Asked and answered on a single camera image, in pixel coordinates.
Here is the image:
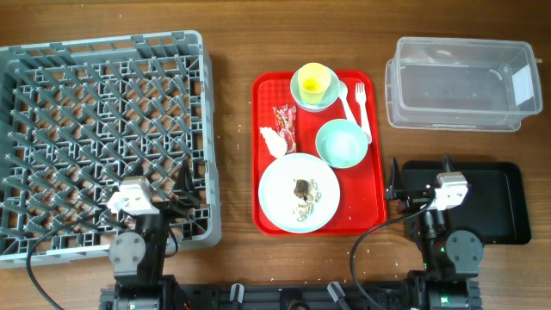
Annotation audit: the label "mint green bowl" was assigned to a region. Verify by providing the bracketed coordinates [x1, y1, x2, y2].
[315, 119, 369, 169]

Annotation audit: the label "light blue plate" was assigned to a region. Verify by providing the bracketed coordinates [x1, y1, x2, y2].
[257, 153, 341, 234]

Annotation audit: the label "white napkin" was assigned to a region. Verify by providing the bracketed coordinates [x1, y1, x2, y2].
[259, 127, 288, 158]

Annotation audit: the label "white plastic fork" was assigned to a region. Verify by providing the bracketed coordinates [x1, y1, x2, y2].
[355, 83, 373, 144]

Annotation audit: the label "white plastic spoon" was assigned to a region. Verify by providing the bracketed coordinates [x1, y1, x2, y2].
[338, 80, 356, 124]

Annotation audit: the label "light blue bowl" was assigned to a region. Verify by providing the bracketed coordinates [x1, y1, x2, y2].
[290, 69, 340, 113]

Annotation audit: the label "red snack wrapper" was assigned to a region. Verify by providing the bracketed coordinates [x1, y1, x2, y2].
[273, 104, 297, 153]

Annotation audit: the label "yellow plastic cup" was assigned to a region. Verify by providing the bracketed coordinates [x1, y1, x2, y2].
[298, 63, 331, 104]

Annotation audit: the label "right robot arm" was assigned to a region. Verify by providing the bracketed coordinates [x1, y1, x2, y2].
[385, 155, 483, 310]

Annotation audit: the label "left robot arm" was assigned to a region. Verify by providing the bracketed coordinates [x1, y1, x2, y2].
[99, 163, 200, 310]

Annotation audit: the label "grey dishwasher rack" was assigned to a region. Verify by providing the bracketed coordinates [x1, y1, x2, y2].
[1, 30, 221, 269]

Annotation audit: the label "black plastic tray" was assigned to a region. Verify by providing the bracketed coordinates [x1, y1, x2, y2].
[399, 160, 532, 245]

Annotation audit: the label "red plastic tray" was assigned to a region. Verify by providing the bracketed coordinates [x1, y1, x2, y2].
[251, 70, 387, 236]

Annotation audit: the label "clear plastic bin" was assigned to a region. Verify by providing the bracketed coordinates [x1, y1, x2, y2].
[385, 37, 543, 132]

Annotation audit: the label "food scraps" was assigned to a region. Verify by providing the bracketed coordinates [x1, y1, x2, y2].
[292, 179, 321, 222]

